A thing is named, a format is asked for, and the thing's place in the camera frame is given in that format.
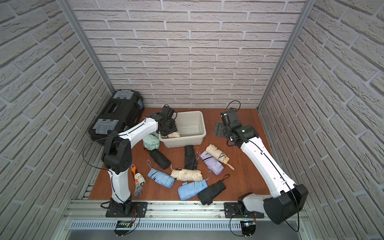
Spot black plastic toolbox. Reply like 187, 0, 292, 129
88, 90, 145, 146

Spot black umbrella near box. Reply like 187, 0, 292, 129
184, 145, 198, 170

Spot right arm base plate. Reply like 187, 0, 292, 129
224, 202, 265, 219

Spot lilac folded umbrella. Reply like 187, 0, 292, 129
197, 151, 224, 176

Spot controller board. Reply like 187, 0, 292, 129
240, 221, 257, 238
114, 221, 136, 237

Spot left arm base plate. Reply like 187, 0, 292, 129
106, 200, 148, 218

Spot beige umbrella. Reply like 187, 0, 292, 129
171, 168, 212, 182
206, 144, 235, 170
163, 132, 181, 139

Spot orange handled adjustable wrench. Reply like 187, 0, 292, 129
131, 165, 143, 198

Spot black umbrella near left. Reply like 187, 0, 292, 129
149, 149, 172, 170

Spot light blue umbrella front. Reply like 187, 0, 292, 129
178, 180, 208, 201

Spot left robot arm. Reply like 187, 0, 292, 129
102, 114, 178, 207

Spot left controller board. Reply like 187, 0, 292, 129
114, 221, 136, 237

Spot black umbrella front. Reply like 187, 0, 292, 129
198, 174, 230, 205

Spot white pipe fitting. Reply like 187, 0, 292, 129
135, 173, 146, 186

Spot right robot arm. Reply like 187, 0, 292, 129
214, 108, 309, 225

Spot right controller board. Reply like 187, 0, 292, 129
240, 221, 257, 238

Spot aluminium front rail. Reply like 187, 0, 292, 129
61, 199, 310, 222

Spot mint green folded umbrella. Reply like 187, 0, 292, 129
143, 132, 160, 151

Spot white plastic storage box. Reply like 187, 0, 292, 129
159, 111, 207, 149

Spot light blue umbrella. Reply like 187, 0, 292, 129
147, 160, 175, 189
178, 180, 208, 201

